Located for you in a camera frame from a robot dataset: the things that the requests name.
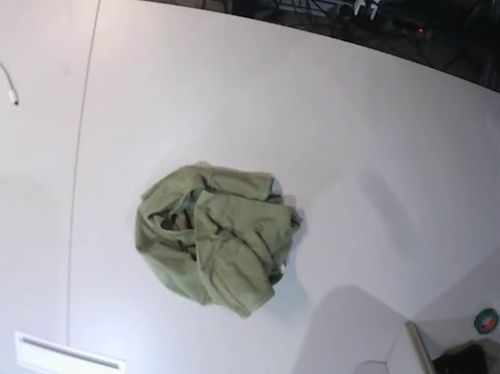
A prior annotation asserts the olive green t-shirt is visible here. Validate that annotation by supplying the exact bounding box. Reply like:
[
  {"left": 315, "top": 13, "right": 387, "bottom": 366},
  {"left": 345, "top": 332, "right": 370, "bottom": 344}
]
[{"left": 134, "top": 165, "right": 302, "bottom": 318}]

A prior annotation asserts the green tape roll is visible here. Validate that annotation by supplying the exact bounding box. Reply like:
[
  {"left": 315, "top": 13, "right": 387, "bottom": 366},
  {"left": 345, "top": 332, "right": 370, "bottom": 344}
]
[{"left": 473, "top": 308, "right": 500, "bottom": 336}]

